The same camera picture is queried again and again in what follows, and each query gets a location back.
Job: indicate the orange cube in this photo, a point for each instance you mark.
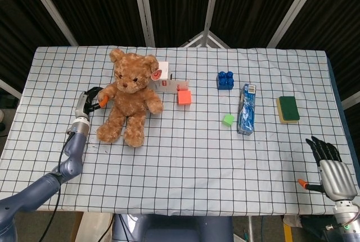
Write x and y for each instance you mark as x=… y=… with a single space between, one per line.
x=184 y=97

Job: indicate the green yellow sponge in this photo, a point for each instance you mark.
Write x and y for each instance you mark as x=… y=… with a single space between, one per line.
x=288 y=109

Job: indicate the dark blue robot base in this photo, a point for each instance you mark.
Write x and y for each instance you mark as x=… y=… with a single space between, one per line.
x=171 y=228

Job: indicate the white triangular frame brace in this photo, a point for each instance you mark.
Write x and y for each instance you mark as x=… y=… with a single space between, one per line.
x=206 y=38

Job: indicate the white aluminium frame post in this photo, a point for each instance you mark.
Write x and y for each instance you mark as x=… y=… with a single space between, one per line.
x=50 y=8
x=294 y=8
x=144 y=8
x=211 y=2

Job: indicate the red white paper hang tag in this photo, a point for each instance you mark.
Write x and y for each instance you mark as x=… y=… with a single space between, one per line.
x=157 y=75

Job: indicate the blue snack package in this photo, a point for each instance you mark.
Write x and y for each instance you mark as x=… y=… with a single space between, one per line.
x=247 y=109

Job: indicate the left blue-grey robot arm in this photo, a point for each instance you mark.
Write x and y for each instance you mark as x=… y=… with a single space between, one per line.
x=56 y=174

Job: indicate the blue studded building block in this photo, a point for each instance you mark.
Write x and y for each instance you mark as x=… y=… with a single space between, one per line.
x=225 y=80

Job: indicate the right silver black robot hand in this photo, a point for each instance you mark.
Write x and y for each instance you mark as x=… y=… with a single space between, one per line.
x=336 y=177

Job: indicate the checkered white tablecloth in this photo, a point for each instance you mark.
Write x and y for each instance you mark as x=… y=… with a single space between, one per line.
x=197 y=169

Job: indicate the flat white carton red print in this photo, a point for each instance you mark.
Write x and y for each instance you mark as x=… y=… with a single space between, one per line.
x=174 y=85

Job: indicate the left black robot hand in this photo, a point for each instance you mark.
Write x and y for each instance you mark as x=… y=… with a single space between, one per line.
x=82 y=105

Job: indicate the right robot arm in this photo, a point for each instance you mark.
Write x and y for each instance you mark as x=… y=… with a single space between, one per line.
x=347 y=219

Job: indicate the green cube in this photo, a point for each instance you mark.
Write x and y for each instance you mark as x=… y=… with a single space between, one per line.
x=228 y=120

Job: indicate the brown teddy bear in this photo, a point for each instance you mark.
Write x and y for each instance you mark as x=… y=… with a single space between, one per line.
x=129 y=98

